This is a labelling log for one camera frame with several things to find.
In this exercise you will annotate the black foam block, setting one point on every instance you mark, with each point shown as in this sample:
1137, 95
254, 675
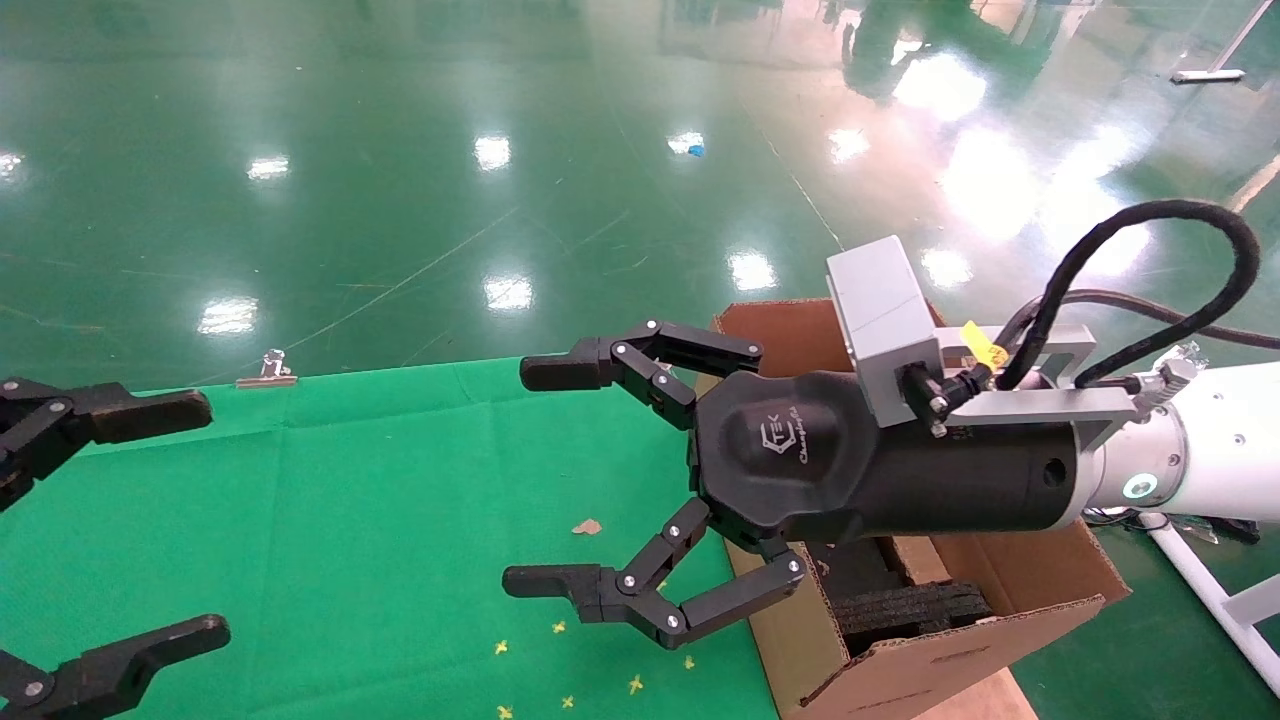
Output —
910, 610

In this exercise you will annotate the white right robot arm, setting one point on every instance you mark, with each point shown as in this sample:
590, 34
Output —
1220, 450

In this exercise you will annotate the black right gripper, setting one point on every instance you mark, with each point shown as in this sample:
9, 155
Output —
800, 470

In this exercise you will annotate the narrow cardboard box with hole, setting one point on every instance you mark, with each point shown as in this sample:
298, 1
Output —
920, 562

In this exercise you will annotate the white floor squeegee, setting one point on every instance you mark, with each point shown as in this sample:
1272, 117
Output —
1205, 75

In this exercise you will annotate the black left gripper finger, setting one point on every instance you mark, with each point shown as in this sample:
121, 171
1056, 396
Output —
140, 412
110, 675

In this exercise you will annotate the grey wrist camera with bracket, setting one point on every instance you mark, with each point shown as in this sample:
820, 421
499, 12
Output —
880, 300

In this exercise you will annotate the white metal frame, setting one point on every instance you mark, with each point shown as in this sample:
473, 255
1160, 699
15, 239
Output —
1200, 580

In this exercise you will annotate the large open brown carton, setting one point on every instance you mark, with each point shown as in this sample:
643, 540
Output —
900, 680

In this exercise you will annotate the green table cloth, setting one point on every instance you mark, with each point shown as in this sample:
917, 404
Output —
350, 500

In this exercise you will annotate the small cardboard scrap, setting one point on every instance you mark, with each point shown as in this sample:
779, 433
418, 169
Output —
586, 526

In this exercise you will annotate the silver binder clip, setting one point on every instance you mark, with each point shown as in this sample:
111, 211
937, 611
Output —
268, 370

